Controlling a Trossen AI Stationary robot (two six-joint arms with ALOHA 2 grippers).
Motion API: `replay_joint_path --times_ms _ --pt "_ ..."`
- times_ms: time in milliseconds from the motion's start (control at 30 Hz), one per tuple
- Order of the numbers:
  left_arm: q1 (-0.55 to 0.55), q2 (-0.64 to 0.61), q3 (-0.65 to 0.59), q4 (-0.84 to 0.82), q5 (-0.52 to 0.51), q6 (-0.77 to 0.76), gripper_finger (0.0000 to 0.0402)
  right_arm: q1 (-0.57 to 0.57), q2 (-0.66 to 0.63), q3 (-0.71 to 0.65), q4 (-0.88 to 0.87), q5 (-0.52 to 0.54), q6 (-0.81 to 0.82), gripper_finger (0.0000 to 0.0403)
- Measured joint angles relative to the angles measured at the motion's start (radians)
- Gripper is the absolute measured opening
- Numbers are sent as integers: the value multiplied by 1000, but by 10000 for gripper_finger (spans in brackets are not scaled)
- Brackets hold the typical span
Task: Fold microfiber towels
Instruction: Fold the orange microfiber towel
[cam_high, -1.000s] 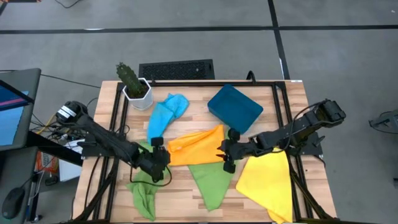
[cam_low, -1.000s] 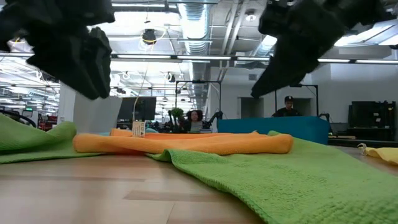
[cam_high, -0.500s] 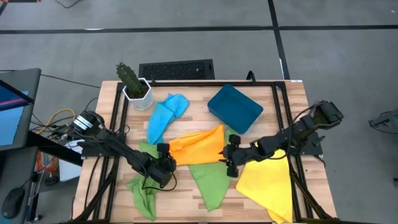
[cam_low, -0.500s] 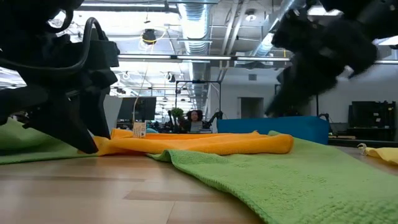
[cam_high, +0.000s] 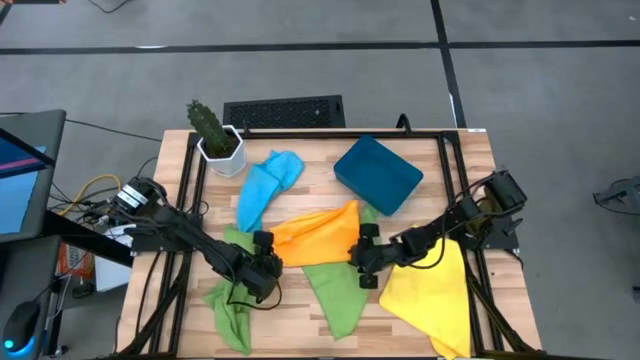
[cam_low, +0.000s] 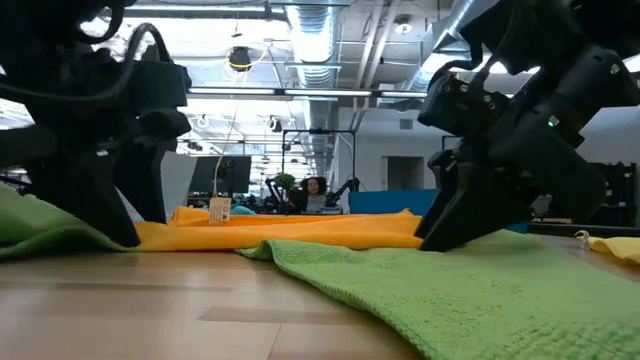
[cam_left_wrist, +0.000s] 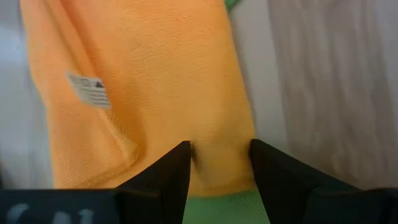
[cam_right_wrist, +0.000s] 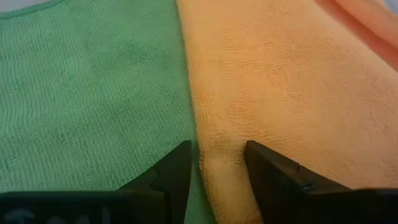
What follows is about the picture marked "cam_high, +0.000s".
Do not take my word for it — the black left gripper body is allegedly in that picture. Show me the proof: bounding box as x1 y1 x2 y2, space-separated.
230 248 285 282

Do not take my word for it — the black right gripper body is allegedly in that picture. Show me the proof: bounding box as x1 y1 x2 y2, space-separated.
348 237 406 277

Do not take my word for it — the green microfiber towel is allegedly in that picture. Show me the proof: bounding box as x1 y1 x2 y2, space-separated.
301 203 382 342
201 224 274 357

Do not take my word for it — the orange microfiber towel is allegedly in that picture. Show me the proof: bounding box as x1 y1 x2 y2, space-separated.
269 199 362 269

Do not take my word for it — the light blue microfiber towel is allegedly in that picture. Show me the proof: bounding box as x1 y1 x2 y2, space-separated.
234 149 306 234

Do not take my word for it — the yellow microfiber towel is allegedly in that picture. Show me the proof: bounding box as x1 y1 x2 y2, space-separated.
378 234 473 360

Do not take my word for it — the white hexagonal plant pot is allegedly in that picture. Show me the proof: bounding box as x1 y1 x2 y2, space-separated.
196 124 248 179

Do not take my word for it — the green cactus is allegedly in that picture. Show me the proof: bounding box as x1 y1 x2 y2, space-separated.
185 99 236 157

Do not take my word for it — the white box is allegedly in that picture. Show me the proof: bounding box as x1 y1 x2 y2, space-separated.
93 254 133 294

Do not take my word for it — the black desk beam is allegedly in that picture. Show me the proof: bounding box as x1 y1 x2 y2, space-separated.
42 209 134 269

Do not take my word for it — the orange printed package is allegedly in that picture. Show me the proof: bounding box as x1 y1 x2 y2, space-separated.
56 243 96 280

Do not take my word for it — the black computer mouse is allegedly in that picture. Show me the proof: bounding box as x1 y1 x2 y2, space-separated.
2 299 42 357

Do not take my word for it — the grey laptop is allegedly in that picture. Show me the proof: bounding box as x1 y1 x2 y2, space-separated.
0 109 68 245

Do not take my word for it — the grey chair base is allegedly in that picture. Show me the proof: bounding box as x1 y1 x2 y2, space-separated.
592 174 640 217

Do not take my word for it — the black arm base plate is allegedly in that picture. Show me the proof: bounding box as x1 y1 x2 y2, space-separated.
446 209 520 251
130 212 204 254

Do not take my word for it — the yellow cable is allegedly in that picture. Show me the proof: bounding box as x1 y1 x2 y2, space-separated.
58 172 123 217

